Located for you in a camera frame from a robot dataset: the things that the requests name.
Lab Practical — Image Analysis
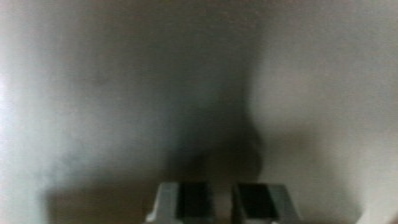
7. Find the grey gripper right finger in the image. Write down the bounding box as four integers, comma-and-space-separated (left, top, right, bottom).
230, 183, 301, 224

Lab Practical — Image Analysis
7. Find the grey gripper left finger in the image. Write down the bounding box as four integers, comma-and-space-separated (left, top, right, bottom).
142, 182, 213, 224

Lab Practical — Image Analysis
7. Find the white door panel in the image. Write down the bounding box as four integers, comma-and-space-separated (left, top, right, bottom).
0, 0, 398, 224

